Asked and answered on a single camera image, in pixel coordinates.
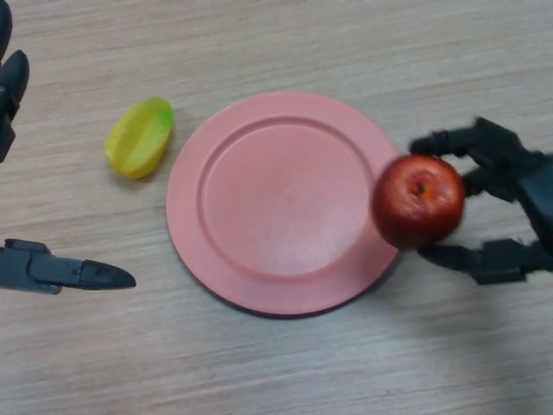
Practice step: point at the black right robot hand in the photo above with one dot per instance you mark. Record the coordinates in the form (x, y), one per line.
(535, 194)

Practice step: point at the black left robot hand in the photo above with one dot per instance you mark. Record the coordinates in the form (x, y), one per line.
(34, 270)

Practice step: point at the red apple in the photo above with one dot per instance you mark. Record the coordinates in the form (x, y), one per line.
(417, 203)

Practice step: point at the pink round plate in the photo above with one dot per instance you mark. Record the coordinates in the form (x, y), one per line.
(276, 207)

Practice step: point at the yellow green starfruit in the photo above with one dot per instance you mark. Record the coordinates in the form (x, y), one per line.
(138, 140)

